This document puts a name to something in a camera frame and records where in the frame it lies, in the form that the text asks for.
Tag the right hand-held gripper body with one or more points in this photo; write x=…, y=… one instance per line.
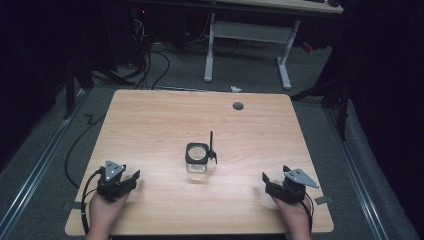
x=291, y=186

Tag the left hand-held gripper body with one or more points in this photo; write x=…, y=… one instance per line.
x=111, y=186

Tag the clear jar with black lid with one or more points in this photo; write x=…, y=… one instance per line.
x=198, y=156

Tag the person's left hand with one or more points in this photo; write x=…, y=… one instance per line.
x=105, y=213

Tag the person's right hand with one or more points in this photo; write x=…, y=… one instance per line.
x=293, y=216

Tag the grey tape piece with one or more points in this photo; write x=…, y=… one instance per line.
x=71, y=205

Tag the white paper scrap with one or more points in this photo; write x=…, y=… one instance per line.
x=235, y=89

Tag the black stand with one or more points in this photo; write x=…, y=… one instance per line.
x=341, y=106
x=70, y=90

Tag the white-legged desk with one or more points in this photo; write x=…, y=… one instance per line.
x=250, y=31

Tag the metal floor rail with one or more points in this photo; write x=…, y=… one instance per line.
x=356, y=173
x=36, y=173

